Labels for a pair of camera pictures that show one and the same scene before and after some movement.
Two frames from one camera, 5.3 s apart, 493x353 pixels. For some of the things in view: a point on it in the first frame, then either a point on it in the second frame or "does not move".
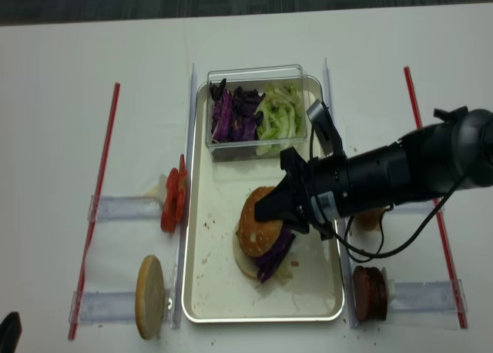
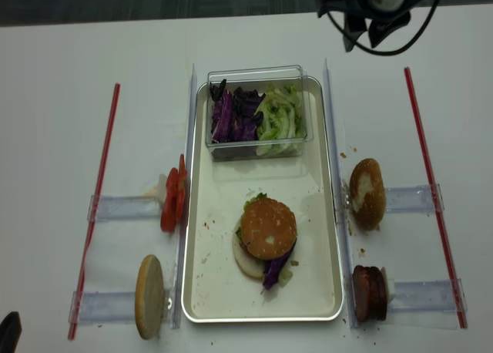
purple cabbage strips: x=267 y=263 to x=273 y=269
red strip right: x=450 y=259 does not move
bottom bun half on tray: x=246 y=263 does not move
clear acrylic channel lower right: x=435 y=296 does not move
